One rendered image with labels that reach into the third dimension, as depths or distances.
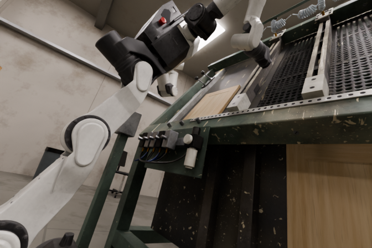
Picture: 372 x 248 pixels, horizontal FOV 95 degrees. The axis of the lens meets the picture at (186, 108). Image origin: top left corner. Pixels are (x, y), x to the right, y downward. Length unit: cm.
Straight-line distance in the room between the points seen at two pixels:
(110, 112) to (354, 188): 89
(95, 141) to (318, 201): 81
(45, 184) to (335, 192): 94
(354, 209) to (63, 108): 467
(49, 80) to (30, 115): 83
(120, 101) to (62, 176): 32
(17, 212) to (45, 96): 417
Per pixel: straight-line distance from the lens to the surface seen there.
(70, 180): 69
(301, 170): 87
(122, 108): 75
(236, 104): 86
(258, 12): 91
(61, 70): 498
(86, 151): 65
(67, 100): 477
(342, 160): 85
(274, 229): 91
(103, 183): 128
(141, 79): 78
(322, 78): 81
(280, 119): 68
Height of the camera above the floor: 54
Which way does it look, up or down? 23 degrees up
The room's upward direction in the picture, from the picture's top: 14 degrees clockwise
